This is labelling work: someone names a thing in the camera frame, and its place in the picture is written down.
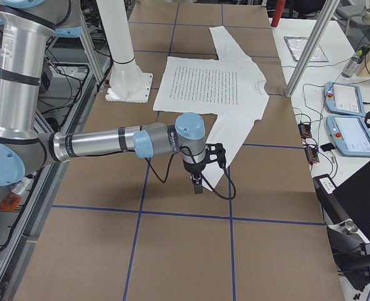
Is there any aluminium frame post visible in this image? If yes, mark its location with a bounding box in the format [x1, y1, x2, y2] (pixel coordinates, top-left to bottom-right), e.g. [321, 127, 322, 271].
[285, 0, 340, 98]

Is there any clear water bottle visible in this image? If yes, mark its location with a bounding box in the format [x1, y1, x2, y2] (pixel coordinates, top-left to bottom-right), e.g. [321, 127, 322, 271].
[342, 45, 370, 78]

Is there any lower blue teach pendant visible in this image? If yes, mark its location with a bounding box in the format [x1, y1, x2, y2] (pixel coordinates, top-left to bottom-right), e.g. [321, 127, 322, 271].
[326, 115, 370, 157]

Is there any red cylinder bottle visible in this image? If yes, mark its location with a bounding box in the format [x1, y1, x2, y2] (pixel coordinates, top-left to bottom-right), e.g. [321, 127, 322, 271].
[271, 0, 286, 28]

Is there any upper blue teach pendant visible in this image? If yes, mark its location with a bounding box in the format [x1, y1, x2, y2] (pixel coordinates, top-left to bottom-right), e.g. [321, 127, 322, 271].
[324, 82, 366, 117]

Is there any white long-sleeve printed shirt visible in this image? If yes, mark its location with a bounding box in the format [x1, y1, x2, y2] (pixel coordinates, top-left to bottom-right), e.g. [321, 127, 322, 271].
[152, 26, 270, 192]

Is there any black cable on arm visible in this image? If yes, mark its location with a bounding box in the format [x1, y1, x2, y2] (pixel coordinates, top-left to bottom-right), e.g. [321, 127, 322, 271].
[144, 144, 238, 200]

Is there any white central pedestal column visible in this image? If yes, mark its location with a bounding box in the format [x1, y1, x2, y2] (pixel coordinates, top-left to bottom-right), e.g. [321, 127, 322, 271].
[97, 0, 153, 103]

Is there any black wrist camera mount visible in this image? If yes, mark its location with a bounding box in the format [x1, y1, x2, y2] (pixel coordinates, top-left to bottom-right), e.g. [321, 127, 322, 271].
[203, 143, 226, 169]

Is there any black laptop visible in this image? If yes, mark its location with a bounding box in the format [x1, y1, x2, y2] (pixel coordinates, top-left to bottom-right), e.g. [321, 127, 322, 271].
[334, 161, 370, 241]

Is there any packaged shirt in plastic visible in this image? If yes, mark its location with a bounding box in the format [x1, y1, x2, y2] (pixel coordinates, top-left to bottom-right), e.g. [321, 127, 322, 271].
[283, 35, 329, 63]

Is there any blue teach pendant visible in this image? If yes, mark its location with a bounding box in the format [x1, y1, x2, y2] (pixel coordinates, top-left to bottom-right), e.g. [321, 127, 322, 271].
[326, 115, 370, 157]
[324, 82, 366, 117]

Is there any black box with label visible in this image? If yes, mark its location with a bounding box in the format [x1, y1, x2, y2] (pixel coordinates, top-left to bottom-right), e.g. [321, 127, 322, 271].
[312, 174, 353, 224]

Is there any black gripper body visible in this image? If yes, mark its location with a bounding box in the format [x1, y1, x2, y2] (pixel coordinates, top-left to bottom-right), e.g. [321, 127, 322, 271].
[182, 161, 206, 176]

